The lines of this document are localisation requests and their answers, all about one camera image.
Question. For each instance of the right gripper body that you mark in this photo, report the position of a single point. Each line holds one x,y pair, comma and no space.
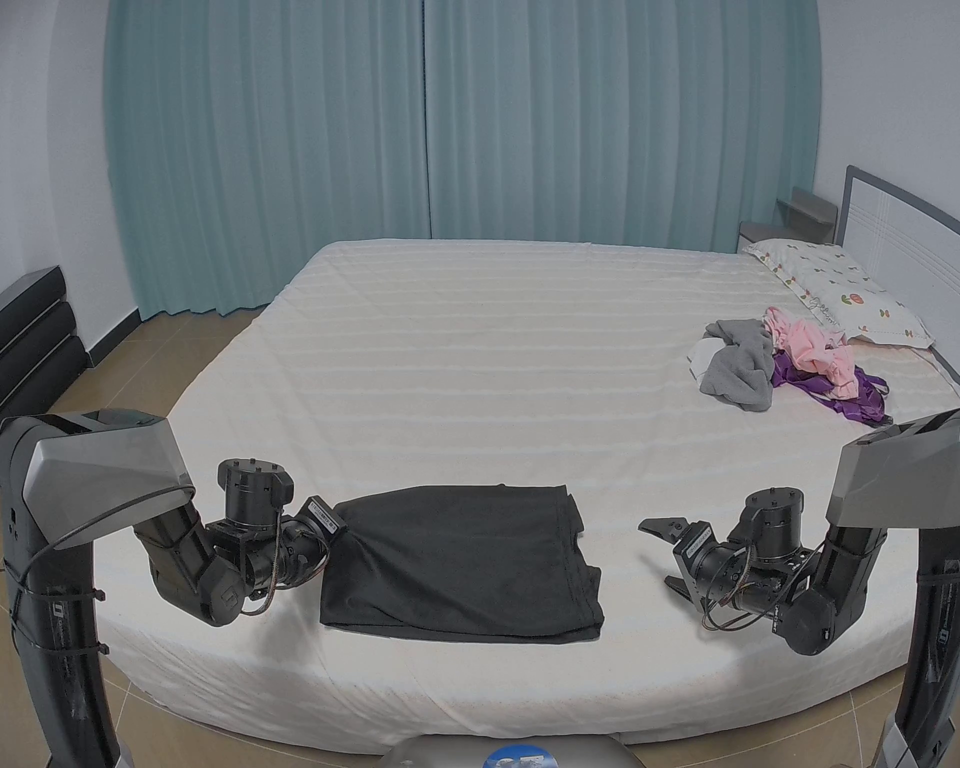
720,570

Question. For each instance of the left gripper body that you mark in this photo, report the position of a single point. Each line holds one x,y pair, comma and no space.
292,555

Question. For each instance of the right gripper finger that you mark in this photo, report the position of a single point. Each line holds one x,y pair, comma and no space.
684,589
667,528

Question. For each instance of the black T-shirt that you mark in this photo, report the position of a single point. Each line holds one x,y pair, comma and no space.
465,562

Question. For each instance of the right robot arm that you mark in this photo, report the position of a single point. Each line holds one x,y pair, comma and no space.
885,465

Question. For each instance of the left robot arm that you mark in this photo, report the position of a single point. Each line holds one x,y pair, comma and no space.
97,465

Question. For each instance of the bed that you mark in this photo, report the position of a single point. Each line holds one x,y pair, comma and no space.
487,360

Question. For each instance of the white garment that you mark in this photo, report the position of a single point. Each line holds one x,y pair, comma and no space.
703,358

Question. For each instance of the grey garment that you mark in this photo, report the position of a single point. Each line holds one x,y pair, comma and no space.
742,367

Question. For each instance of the purple garment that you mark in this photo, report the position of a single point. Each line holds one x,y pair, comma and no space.
862,401

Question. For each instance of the pink garment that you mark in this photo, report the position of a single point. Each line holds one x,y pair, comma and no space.
814,352

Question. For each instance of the white printed pillow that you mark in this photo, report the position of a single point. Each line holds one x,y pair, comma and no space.
840,289

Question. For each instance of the black chest of drawers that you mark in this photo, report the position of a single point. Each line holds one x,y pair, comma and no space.
37,337

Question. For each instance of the grey bedside table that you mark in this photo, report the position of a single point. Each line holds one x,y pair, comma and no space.
802,214

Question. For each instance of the blue-green curtain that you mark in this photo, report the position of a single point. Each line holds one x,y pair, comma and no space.
450,135

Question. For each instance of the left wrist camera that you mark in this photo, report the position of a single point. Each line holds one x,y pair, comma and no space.
283,491

